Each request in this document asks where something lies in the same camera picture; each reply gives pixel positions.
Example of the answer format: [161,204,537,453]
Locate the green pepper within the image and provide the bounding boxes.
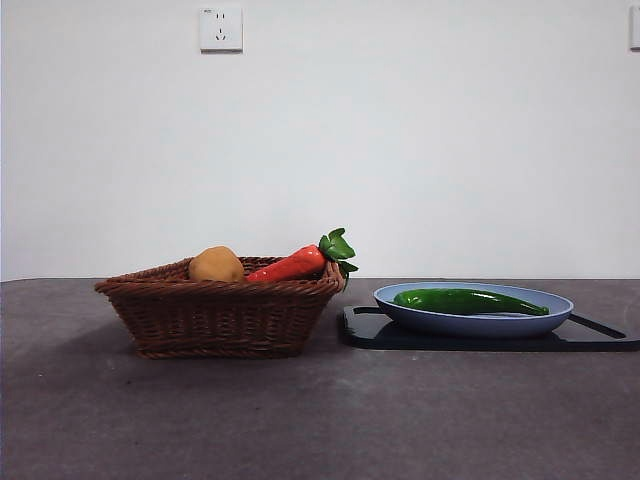
[393,288,551,317]

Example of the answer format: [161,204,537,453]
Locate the white wall socket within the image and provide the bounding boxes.
[199,5,245,54]

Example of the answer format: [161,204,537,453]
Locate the orange carrot with green leaves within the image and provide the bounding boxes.
[244,227,360,284]

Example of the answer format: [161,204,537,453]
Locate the blue plate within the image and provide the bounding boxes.
[373,282,575,340]

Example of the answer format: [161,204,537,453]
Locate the brown wicker basket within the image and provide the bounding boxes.
[93,255,348,360]

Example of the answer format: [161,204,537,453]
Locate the black flat board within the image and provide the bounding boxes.
[341,304,640,352]

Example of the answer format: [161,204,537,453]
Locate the tan potato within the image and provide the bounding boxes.
[188,245,246,283]

